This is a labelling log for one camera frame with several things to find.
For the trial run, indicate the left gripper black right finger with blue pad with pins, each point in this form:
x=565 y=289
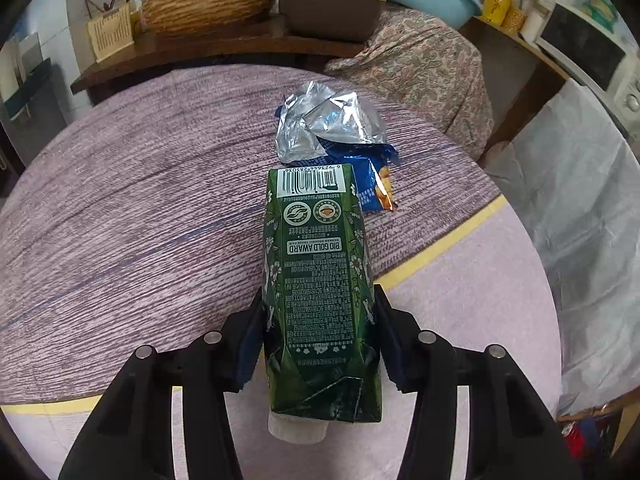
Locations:
x=512 y=433

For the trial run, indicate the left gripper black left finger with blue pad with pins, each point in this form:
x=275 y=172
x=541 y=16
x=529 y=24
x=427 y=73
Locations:
x=128 y=433

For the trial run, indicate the green milk carton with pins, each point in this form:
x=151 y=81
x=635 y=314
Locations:
x=321 y=355

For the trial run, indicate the blue silver foil wrapper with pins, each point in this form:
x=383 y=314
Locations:
x=319 y=126

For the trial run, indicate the purple woven table mat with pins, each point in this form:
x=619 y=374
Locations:
x=139 y=224

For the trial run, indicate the white cloth cover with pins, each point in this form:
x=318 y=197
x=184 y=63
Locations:
x=573 y=181

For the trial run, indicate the water dispenser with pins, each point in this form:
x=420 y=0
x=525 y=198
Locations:
x=28 y=96

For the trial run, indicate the wooden side cabinet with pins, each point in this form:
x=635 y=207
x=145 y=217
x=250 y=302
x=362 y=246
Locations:
x=519 y=78

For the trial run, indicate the floral patterned cloth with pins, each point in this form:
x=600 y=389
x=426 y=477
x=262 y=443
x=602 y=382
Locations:
x=418 y=60

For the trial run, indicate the dark wooden counter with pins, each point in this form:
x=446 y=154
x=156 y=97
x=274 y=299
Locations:
x=264 y=43

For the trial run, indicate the white microwave oven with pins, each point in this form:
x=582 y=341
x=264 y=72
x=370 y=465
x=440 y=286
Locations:
x=597 y=59

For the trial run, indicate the wooden chopstick holder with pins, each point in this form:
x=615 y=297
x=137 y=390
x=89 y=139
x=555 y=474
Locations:
x=109 y=28

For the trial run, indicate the woven wicker basket sink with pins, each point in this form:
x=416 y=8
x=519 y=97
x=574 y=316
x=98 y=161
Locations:
x=178 y=18

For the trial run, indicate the green instant noodle cups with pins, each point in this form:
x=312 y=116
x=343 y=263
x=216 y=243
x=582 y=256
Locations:
x=601 y=11

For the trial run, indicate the brown and cream pot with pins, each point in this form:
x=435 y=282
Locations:
x=345 y=20

